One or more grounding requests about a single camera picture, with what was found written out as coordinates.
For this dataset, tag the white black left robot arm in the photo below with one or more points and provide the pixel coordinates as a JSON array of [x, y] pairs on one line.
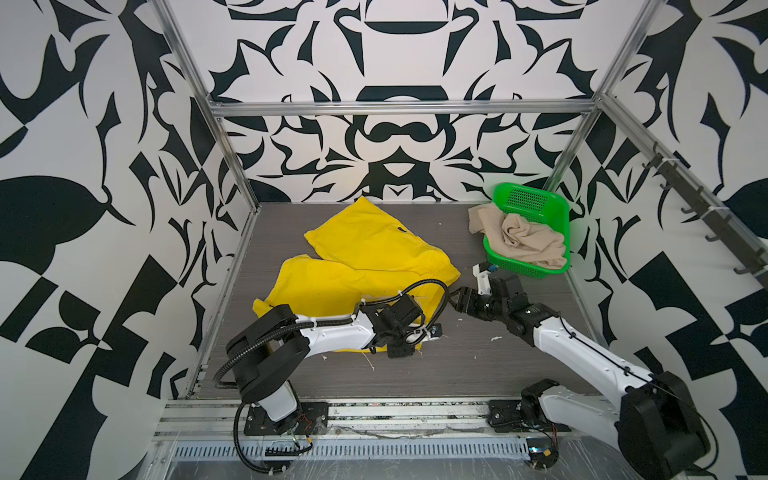
[[262, 358]]

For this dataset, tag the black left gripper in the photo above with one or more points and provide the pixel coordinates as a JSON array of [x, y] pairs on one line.
[[402, 353]]

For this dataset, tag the beige shorts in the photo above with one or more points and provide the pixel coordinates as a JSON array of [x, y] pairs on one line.
[[512, 236]]

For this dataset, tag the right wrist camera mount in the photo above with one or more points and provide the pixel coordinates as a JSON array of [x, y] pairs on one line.
[[482, 272]]

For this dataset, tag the white slotted cable duct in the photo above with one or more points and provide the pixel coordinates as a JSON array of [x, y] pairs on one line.
[[511, 448]]

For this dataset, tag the small green-lit electronics board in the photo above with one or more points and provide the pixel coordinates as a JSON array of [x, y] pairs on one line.
[[543, 454]]

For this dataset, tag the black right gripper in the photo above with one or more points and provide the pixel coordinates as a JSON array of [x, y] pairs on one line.
[[469, 307]]

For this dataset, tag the yellow shorts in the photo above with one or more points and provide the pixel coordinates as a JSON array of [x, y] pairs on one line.
[[361, 254]]

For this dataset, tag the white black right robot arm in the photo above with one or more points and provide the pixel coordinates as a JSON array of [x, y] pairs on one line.
[[649, 418]]

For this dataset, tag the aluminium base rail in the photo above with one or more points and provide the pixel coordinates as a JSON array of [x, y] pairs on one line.
[[352, 417]]

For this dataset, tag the black wall hook rack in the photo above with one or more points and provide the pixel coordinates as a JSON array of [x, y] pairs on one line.
[[701, 204]]

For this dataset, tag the green plastic basket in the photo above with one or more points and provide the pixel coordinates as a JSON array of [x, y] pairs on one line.
[[539, 221]]

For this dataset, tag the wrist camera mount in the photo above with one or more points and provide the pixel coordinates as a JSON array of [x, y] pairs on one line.
[[434, 332], [482, 272]]

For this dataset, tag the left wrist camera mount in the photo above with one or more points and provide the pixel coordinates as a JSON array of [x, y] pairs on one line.
[[434, 332]]

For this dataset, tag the aluminium cage frame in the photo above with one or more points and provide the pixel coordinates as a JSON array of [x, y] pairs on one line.
[[424, 107]]

